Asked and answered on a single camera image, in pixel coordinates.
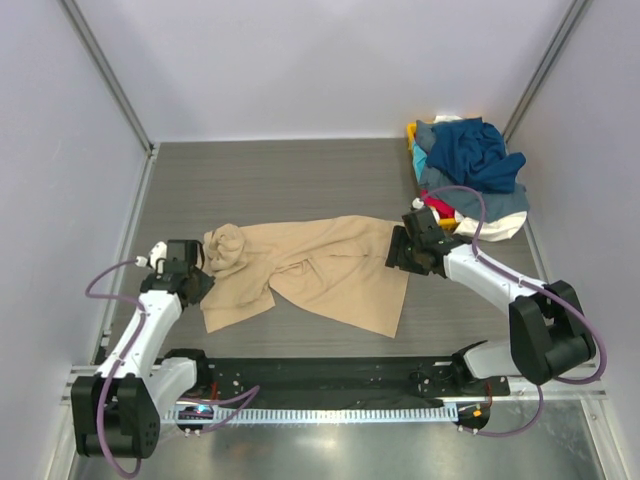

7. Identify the aluminium frame rail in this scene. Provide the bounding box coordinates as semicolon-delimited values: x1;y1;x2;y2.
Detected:
61;366;607;403

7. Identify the slotted cable duct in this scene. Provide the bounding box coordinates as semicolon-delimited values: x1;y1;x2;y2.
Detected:
161;403;458;428

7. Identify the dark blue t-shirt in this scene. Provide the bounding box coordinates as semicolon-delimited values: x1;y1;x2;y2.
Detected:
427;118;526;194

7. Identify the yellow plastic bin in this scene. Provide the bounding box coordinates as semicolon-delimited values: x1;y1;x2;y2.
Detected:
406;122;459;230

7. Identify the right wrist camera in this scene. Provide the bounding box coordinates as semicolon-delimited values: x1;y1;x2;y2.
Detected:
402;198;445;243

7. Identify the beige t-shirt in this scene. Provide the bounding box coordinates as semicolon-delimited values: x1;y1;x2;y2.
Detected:
200;215;409;338

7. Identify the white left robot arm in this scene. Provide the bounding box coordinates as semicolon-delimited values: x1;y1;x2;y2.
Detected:
71;267;214;460

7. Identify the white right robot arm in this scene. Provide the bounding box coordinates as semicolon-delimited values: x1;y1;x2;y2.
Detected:
386;226;607;386

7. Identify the cyan t-shirt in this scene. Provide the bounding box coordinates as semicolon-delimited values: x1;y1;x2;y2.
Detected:
411;142;428;181

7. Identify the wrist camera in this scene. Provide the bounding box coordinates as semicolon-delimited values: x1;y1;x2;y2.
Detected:
402;198;445;243
134;240;205;275

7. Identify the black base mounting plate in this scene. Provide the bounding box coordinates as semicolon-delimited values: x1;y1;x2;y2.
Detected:
167;349;510;410

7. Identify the pink red t-shirt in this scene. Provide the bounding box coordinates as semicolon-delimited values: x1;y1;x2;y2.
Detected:
421;190;455;219

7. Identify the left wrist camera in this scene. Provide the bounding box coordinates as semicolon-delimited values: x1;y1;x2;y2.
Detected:
134;240;205;275

